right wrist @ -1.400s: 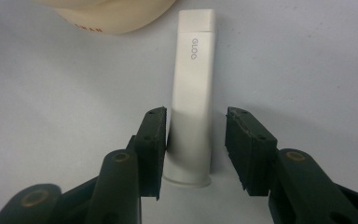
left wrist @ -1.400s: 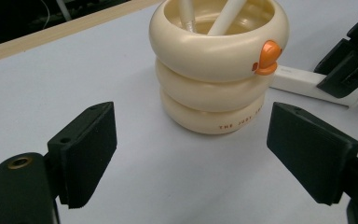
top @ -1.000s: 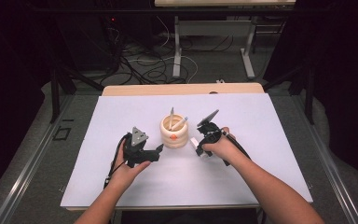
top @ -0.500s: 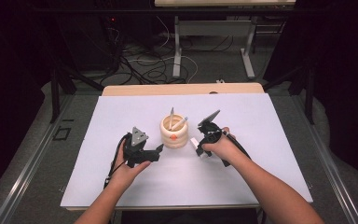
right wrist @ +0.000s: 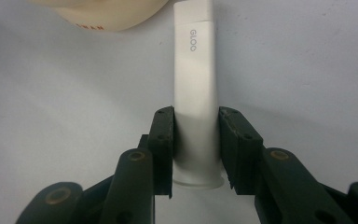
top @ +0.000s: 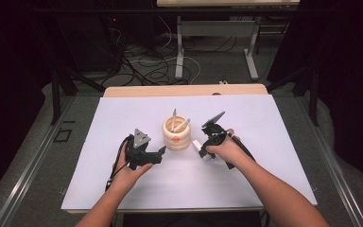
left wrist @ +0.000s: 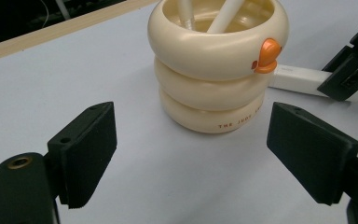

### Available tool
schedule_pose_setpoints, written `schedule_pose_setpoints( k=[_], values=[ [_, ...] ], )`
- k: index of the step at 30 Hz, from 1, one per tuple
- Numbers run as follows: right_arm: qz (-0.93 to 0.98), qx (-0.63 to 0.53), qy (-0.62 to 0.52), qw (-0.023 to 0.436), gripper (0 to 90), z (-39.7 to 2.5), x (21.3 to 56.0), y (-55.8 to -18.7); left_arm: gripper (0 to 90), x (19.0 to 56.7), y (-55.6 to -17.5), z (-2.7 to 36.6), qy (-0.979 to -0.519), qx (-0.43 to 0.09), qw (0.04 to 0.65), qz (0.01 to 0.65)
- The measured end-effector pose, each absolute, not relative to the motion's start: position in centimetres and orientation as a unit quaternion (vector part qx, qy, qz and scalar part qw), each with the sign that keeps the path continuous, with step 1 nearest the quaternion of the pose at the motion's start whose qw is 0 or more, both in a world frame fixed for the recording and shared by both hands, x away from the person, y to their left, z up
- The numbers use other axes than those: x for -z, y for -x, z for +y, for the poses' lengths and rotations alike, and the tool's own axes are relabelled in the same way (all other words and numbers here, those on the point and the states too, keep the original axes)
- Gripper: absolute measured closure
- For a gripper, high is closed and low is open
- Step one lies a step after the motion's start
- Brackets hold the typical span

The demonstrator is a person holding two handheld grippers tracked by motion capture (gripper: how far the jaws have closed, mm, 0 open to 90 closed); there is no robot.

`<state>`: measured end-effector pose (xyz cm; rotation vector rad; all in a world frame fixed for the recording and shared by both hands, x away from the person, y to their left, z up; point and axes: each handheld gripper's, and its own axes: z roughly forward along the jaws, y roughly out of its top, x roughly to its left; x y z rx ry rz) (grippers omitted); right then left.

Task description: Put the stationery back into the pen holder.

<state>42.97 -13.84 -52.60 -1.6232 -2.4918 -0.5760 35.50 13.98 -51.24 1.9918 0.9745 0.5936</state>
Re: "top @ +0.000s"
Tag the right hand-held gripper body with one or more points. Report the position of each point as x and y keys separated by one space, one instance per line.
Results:
x=216 y=134

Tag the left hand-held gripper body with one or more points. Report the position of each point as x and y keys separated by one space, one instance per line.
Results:
x=137 y=154

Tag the cream ringed pen holder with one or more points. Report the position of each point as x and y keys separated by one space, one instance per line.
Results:
x=176 y=140

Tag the white pen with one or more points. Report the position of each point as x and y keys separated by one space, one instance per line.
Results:
x=182 y=125

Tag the clear gel pen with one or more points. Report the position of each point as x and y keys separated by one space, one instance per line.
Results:
x=173 y=119

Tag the person's right hand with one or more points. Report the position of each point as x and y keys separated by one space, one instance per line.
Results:
x=230 y=149

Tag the person's left hand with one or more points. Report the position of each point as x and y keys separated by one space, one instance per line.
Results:
x=126 y=178

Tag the white table mat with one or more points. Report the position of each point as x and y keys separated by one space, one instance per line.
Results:
x=176 y=189

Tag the small white connector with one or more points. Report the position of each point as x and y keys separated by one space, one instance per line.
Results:
x=223 y=82

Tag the black metal stand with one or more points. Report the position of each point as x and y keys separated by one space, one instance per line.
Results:
x=56 y=94
x=313 y=94

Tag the white metal desk frame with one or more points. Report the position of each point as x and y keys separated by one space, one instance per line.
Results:
x=217 y=28

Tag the aluminium floor rail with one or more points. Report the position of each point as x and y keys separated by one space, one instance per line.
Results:
x=28 y=173
x=331 y=170

